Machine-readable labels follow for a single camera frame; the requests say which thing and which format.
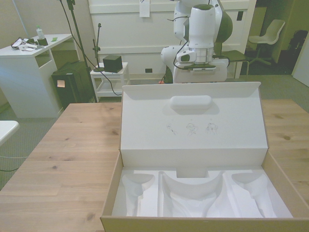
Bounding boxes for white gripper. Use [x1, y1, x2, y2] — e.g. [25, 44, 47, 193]
[172, 57, 228, 84]

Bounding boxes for cardboard box with white lid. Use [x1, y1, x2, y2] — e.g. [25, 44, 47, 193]
[100, 81, 309, 232]

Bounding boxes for white moulded box insert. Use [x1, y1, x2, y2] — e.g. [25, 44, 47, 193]
[112, 169, 294, 218]

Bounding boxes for dark green chair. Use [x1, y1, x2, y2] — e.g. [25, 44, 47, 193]
[221, 50, 250, 80]

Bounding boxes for white swivel chair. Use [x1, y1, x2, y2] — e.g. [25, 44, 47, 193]
[248, 19, 286, 66]

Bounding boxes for black backpack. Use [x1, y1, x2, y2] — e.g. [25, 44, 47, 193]
[292, 29, 309, 60]

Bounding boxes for small white side table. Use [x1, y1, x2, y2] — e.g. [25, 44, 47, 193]
[90, 62, 130, 103]

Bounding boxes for white paper sheet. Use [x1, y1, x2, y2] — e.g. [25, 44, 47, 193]
[139, 0, 150, 18]

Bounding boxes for black cube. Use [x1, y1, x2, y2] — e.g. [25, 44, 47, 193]
[102, 55, 122, 73]

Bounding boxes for short black microphone stand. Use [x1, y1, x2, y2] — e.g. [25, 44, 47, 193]
[92, 23, 106, 73]

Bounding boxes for tall black tripod stand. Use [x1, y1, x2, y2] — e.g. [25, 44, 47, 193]
[57, 0, 98, 102]

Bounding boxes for black computer case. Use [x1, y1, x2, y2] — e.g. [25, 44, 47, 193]
[51, 61, 94, 110]

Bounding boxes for clear bottle with green label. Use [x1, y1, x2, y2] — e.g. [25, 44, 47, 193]
[35, 25, 45, 40]

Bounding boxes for white handheld controller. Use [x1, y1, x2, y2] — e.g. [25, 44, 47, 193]
[20, 43, 37, 52]

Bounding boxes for white desk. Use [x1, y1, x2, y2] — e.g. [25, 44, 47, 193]
[0, 33, 81, 119]

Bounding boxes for white rounded tabletop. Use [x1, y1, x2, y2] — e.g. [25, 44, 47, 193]
[0, 120, 20, 147]

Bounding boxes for black cable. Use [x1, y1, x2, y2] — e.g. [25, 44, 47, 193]
[98, 63, 123, 96]

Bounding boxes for thin floor cable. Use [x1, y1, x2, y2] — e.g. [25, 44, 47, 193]
[0, 154, 30, 173]

